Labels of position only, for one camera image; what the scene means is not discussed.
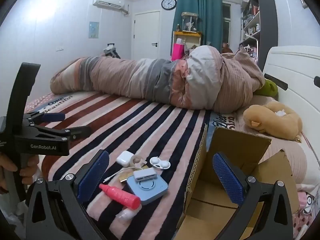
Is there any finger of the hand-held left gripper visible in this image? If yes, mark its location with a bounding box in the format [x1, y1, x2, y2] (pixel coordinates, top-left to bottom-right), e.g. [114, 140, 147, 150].
[24, 112, 66, 126]
[30, 124, 92, 141]

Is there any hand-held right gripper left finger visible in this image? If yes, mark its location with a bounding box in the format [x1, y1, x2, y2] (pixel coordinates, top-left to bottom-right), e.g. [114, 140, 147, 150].
[26, 149, 110, 240]

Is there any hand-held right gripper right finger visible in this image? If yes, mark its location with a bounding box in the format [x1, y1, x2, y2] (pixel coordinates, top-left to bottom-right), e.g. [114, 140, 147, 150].
[212, 152, 293, 240]

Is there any white cable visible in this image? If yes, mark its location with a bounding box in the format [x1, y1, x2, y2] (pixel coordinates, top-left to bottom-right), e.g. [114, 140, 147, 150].
[104, 167, 135, 183]

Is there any small gold box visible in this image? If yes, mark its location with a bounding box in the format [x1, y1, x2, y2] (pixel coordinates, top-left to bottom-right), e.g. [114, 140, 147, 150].
[119, 171, 134, 183]

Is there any pink bottle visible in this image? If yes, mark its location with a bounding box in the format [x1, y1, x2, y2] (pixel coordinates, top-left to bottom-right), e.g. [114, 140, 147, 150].
[99, 183, 141, 210]

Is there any white earbuds case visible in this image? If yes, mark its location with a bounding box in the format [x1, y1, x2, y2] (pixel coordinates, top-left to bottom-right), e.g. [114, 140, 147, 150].
[117, 151, 132, 167]

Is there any brown cardboard box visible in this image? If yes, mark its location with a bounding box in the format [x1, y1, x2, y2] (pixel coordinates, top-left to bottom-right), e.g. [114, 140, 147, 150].
[174, 124, 300, 240]

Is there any beige tape roll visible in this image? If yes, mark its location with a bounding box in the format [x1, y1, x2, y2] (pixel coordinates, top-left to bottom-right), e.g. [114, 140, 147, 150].
[130, 155, 148, 167]

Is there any small clear bottle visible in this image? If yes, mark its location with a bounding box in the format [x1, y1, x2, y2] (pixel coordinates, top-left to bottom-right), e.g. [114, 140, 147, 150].
[116, 208, 137, 222]

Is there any white usb hub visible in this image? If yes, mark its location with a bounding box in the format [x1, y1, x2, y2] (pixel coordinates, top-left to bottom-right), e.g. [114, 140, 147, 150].
[133, 168, 158, 182]

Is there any light blue square charger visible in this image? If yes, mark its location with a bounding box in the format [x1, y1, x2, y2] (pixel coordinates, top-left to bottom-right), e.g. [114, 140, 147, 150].
[126, 172, 168, 205]

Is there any white contact lens case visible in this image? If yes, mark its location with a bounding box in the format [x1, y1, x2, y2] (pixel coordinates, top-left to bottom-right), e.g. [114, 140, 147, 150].
[149, 156, 171, 170]

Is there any person's left hand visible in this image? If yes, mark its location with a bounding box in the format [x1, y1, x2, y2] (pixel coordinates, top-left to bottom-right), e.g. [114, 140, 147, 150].
[0, 153, 40, 193]

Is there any striped plush blanket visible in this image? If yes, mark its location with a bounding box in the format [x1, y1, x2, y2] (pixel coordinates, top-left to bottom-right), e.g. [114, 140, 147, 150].
[24, 91, 213, 240]

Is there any white plastic bag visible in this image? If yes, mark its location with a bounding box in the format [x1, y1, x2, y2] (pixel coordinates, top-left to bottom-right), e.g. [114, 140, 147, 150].
[0, 192, 28, 230]

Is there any brown plush toy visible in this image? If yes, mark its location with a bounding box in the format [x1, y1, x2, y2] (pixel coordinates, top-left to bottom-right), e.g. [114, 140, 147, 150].
[243, 102, 303, 140]

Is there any pink polka dot cushion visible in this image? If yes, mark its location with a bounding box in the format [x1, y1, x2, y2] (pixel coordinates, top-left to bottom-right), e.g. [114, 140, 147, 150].
[295, 185, 318, 238]

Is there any grey black bag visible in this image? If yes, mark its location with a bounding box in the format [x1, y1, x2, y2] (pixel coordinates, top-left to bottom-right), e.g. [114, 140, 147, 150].
[103, 43, 121, 59]

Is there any rolled pink grey quilt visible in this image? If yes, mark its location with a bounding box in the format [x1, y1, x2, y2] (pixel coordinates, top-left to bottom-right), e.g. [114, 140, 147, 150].
[50, 45, 266, 110]

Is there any green plush toy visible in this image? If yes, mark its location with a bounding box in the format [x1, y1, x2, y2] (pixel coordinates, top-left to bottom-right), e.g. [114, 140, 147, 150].
[254, 79, 279, 98]

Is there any white door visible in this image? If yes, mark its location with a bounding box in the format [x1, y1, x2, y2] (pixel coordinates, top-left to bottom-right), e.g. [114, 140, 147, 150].
[133, 11, 160, 60]

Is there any pink gift bag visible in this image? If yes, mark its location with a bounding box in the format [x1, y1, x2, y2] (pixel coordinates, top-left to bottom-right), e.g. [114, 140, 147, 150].
[171, 43, 185, 61]

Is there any white air conditioner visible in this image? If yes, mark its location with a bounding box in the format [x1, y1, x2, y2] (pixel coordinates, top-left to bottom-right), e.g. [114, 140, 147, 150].
[93, 0, 125, 12]

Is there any white bed headboard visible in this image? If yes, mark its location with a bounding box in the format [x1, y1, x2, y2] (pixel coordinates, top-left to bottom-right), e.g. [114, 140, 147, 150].
[262, 45, 320, 155]

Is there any yellow table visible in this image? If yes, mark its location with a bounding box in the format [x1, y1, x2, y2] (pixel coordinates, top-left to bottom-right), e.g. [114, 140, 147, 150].
[173, 31, 202, 60]

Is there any glass display case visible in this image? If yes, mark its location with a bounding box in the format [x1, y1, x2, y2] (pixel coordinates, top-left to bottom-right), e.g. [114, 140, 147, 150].
[180, 12, 198, 33]

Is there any window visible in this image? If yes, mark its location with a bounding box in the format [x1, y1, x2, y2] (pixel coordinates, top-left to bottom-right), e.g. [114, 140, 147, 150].
[222, 2, 232, 45]

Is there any teal curtain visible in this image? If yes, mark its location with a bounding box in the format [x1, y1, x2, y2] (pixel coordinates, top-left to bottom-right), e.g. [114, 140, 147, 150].
[172, 0, 223, 48]

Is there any black white bookshelf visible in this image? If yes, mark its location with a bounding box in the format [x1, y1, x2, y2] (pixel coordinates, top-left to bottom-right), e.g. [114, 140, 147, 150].
[239, 0, 278, 72]

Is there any small blue wall poster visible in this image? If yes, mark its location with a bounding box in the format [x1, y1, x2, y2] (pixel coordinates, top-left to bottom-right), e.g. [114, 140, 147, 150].
[89, 21, 100, 39]

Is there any black round wall clock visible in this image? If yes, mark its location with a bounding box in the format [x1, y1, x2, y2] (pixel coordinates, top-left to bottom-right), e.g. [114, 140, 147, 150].
[161, 0, 177, 10]

